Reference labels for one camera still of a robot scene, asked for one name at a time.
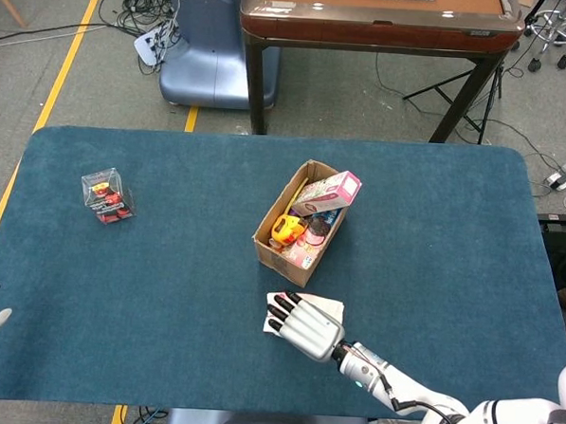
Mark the brown mahjong table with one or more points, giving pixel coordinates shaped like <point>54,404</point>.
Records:
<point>378,32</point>

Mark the white power strip with plugs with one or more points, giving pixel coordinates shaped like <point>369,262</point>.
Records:
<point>146,48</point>

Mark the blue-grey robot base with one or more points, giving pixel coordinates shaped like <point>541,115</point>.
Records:
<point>210,61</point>

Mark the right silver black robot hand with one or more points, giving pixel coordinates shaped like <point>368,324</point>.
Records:
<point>312,332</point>

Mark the brown cardboard box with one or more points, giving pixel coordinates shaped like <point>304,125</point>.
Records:
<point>285,264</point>

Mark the chrome stool with castors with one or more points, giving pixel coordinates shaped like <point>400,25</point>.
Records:
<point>556,27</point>

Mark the yellow tape measure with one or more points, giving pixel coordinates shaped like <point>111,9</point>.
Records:
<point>287,226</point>

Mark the blue felt table mat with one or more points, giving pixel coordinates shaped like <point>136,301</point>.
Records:
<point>166,272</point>

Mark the pink white snack pack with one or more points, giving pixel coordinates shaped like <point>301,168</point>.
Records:
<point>304,251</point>

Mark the clear coffee capsule box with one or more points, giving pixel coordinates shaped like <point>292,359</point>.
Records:
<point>108,198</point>

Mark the pink white carton box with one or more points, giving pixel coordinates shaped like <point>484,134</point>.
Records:
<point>329,193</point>

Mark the black tripod stand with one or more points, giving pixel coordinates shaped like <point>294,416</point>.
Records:
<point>477,122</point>

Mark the white pink wet wipes pack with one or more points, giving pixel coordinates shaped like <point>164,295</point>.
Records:
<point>328,307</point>

